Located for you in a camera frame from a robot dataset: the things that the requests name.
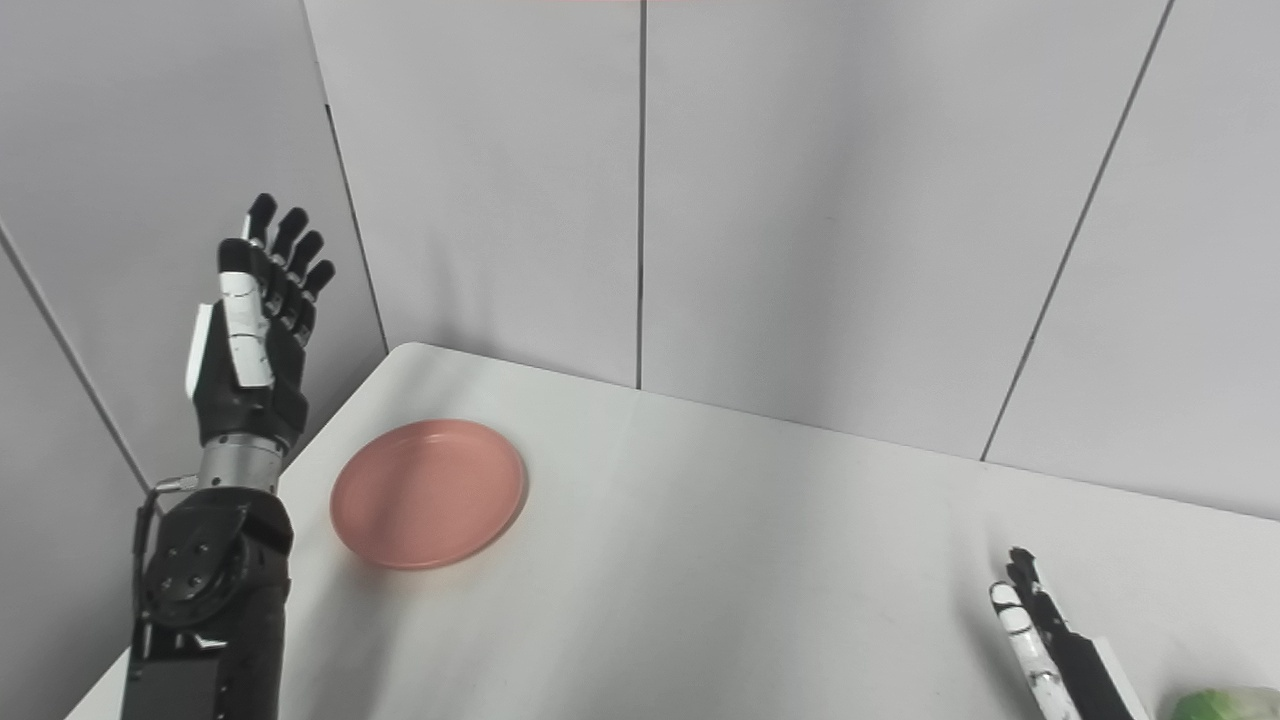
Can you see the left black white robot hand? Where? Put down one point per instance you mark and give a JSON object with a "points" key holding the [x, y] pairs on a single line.
{"points": [[250, 340]]}

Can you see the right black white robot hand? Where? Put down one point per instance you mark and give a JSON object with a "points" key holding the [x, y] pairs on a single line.
{"points": [[1060, 655]]}

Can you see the green white cabbage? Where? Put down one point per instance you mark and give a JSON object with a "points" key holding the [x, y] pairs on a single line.
{"points": [[1222, 704]]}

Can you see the pink round plate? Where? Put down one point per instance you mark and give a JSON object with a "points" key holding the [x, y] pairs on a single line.
{"points": [[428, 493]]}

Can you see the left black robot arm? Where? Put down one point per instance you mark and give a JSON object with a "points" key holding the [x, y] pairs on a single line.
{"points": [[205, 590]]}

